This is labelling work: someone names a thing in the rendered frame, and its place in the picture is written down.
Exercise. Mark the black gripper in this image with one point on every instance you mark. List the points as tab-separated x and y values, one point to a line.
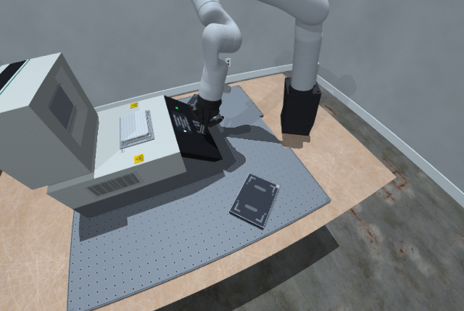
205	114

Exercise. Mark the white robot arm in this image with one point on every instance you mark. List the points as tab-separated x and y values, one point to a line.
222	35

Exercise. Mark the white lab instrument with lid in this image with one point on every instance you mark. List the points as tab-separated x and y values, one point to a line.
79	155

